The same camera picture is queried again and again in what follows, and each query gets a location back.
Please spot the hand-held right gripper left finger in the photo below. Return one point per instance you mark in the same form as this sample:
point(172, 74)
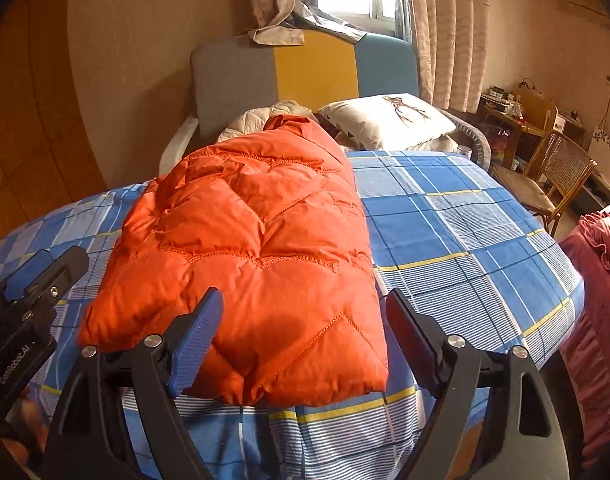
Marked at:
point(197, 340)

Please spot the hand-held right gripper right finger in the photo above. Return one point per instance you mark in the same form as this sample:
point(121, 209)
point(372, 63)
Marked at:
point(415, 340)

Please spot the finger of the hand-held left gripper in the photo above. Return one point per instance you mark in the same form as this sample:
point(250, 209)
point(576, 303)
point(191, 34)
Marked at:
point(62, 272)
point(22, 280)

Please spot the orange quilted puffer jacket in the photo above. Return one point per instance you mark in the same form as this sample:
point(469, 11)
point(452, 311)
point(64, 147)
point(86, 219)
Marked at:
point(245, 240)

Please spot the blue plaid bed sheet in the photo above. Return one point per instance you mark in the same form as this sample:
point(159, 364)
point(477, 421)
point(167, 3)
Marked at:
point(435, 230)

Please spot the wooden wardrobe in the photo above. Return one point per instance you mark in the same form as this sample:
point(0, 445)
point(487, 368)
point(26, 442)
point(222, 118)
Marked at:
point(25, 135)

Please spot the silver metal cup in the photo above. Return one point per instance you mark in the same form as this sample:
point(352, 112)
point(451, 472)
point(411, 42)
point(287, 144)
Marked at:
point(465, 151)

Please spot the white printed pillow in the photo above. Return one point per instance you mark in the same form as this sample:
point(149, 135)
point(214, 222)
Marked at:
point(385, 120)

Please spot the white quilted jacket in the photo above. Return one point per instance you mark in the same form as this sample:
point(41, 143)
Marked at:
point(250, 122)

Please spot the wooden rattan chair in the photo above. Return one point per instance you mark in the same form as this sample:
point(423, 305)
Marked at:
point(565, 160)

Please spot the silver radio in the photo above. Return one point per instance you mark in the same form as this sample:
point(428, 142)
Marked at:
point(497, 99)

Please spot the wooden desk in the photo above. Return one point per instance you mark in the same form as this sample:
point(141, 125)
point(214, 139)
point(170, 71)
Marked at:
point(535, 115)

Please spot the grey yellow blue headboard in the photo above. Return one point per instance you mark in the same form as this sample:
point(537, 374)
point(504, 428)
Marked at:
point(235, 80)

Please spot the white floral cabinet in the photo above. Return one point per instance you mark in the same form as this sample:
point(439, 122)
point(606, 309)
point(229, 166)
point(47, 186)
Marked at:
point(607, 144)

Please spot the white bed frame rail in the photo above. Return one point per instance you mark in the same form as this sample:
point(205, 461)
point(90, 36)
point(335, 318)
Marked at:
point(177, 145)

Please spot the grey padded rail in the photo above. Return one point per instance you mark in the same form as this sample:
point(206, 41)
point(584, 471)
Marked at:
point(477, 142)

